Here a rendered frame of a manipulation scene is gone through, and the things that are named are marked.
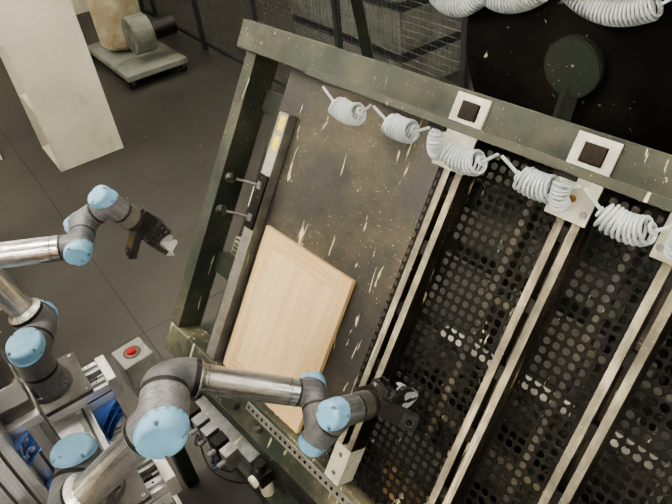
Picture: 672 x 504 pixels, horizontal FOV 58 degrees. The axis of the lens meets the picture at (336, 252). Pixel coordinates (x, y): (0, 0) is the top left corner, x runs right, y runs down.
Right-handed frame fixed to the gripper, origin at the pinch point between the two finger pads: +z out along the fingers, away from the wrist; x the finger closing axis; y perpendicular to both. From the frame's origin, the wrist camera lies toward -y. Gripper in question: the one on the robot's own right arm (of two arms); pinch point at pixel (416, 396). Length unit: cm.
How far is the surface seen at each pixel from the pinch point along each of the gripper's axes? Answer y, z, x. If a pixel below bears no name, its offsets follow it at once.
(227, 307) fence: 83, -2, 18
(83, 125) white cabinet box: 440, 103, 46
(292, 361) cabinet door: 47, 1, 19
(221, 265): 102, 6, 10
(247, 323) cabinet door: 73, 1, 19
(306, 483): 21, -2, 48
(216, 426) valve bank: 65, -5, 58
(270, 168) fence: 84, -2, -36
